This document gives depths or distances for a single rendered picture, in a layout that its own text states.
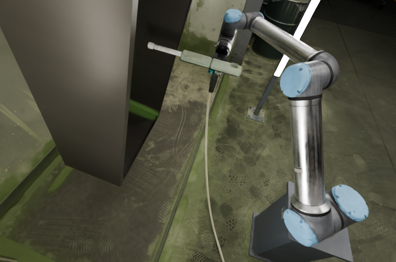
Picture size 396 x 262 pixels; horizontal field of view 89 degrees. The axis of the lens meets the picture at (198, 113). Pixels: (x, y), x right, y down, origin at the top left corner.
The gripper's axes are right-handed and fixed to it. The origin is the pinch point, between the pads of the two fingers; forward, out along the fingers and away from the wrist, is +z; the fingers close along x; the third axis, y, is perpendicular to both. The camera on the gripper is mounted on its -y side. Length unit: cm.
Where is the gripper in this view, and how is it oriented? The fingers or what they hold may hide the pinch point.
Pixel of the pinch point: (215, 70)
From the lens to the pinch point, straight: 104.2
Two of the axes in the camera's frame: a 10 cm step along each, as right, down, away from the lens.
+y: -1.3, 5.9, 8.0
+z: -2.6, 7.6, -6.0
